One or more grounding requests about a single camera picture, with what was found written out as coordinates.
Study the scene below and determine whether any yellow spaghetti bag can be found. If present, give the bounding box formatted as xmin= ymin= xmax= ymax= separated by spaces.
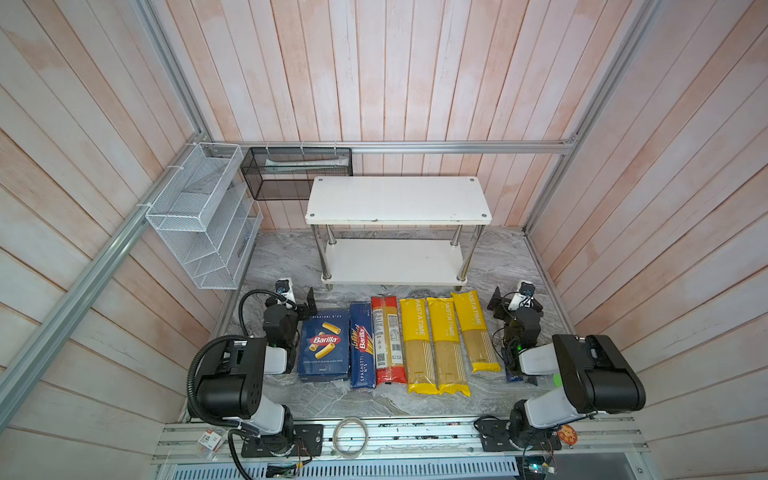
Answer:
xmin=427 ymin=297 xmax=471 ymax=397
xmin=452 ymin=290 xmax=501 ymax=373
xmin=400 ymin=298 xmax=439 ymax=395

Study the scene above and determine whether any dark blue spaghetti bag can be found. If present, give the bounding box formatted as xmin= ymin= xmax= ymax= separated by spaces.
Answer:
xmin=505 ymin=367 xmax=525 ymax=383

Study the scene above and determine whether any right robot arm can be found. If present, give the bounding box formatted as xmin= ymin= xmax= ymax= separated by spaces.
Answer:
xmin=487 ymin=281 xmax=646 ymax=450

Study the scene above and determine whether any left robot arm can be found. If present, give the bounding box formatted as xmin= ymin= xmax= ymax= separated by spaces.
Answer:
xmin=186 ymin=288 xmax=318 ymax=459

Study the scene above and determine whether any blue Barilla pasta box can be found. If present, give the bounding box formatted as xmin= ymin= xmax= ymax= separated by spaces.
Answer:
xmin=297 ymin=309 xmax=350 ymax=382

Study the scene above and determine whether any white two-tier shelf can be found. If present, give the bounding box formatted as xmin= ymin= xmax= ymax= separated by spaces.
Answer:
xmin=305 ymin=176 xmax=492 ymax=289

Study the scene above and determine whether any narrow blue Barilla spaghetti box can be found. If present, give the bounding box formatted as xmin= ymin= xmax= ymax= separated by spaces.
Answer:
xmin=350 ymin=302 xmax=377 ymax=389

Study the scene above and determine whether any red spaghetti bag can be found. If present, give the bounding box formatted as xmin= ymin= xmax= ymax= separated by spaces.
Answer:
xmin=371 ymin=296 xmax=407 ymax=385

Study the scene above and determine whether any red round tag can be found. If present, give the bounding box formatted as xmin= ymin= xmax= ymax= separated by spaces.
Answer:
xmin=557 ymin=425 xmax=579 ymax=446

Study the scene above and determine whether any small printed card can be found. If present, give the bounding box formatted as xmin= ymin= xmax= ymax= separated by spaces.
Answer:
xmin=197 ymin=429 xmax=225 ymax=453

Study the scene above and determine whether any black mesh basket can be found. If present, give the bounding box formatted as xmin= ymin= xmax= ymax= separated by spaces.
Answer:
xmin=240 ymin=146 xmax=354 ymax=201

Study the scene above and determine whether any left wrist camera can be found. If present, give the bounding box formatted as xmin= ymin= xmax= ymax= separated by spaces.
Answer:
xmin=275 ymin=278 xmax=295 ymax=303

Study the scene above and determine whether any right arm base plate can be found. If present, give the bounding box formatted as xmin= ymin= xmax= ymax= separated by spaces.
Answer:
xmin=473 ymin=416 xmax=562 ymax=452

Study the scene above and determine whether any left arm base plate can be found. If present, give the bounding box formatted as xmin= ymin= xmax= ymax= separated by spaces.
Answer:
xmin=240 ymin=423 xmax=324 ymax=459

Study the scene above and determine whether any white wire mesh organizer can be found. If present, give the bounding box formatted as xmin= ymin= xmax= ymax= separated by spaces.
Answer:
xmin=146 ymin=143 xmax=263 ymax=290

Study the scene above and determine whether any coiled white cable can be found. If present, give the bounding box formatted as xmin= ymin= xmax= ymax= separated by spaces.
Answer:
xmin=331 ymin=416 xmax=370 ymax=460

